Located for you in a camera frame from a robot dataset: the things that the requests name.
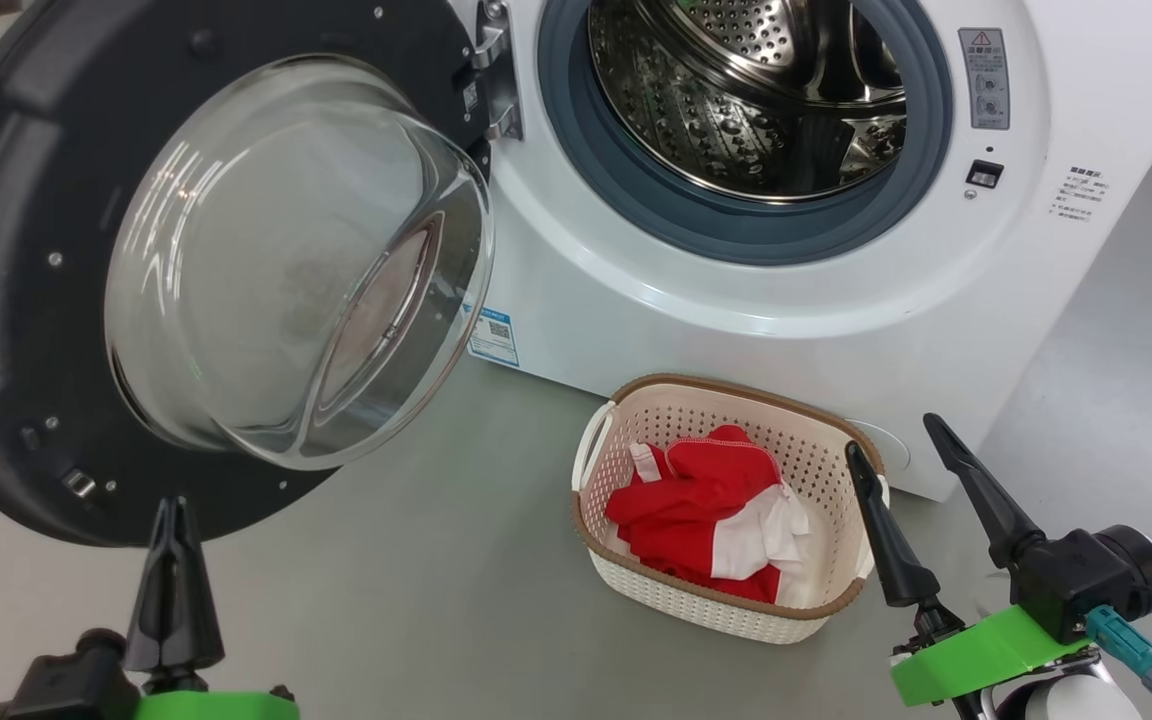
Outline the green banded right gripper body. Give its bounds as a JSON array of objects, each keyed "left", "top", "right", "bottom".
[{"left": 889, "top": 600, "right": 1097, "bottom": 708}]

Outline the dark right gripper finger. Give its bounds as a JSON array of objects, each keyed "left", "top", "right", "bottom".
[
  {"left": 844, "top": 440, "right": 942, "bottom": 609},
  {"left": 923, "top": 412, "right": 1047, "bottom": 569}
]

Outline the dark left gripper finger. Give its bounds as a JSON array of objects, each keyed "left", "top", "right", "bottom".
[
  {"left": 123, "top": 497, "right": 175, "bottom": 671},
  {"left": 174, "top": 497, "right": 227, "bottom": 669}
]

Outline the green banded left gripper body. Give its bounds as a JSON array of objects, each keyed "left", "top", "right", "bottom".
[{"left": 136, "top": 670, "right": 299, "bottom": 720}]

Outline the red and white garment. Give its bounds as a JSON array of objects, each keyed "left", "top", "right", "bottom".
[{"left": 604, "top": 425, "right": 812, "bottom": 604}]

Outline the cream perforated basket brown rim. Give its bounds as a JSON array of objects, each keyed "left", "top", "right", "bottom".
[{"left": 571, "top": 373, "right": 890, "bottom": 646}]

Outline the white front-load washing machine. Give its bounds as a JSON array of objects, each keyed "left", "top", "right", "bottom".
[{"left": 446, "top": 0, "right": 1152, "bottom": 503}]

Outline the grey rubber door gasket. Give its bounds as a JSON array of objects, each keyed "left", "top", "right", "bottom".
[{"left": 536, "top": 0, "right": 955, "bottom": 267}]

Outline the metal washer door hinge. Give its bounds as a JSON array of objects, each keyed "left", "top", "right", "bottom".
[{"left": 471, "top": 0, "right": 524, "bottom": 141}]

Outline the white round filter cover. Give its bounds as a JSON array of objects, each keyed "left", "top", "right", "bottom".
[{"left": 851, "top": 418, "right": 913, "bottom": 473}]

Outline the small printed text label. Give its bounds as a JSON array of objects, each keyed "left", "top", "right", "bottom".
[{"left": 1049, "top": 165, "right": 1110, "bottom": 223}]

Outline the blue white energy label sticker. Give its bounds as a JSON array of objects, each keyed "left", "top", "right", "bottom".
[{"left": 466, "top": 305, "right": 520, "bottom": 368}]

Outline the grey warning label sticker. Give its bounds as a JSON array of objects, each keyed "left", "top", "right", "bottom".
[{"left": 958, "top": 27, "right": 1012, "bottom": 131}]

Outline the perforated steel washer drum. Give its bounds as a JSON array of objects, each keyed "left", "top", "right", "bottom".
[{"left": 588, "top": 0, "right": 909, "bottom": 203}]

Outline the teal right cable connector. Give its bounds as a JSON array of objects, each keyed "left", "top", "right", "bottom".
[{"left": 1084, "top": 605, "right": 1152, "bottom": 701}]

